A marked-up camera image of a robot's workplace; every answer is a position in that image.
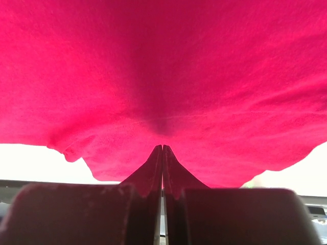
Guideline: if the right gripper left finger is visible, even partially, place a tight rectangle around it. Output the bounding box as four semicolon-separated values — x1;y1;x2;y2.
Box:
1;145;162;244

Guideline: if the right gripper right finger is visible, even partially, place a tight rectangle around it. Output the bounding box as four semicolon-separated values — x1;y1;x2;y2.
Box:
163;145;320;244

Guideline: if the magenta t shirt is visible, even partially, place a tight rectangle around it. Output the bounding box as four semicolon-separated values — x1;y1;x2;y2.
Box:
1;1;326;187

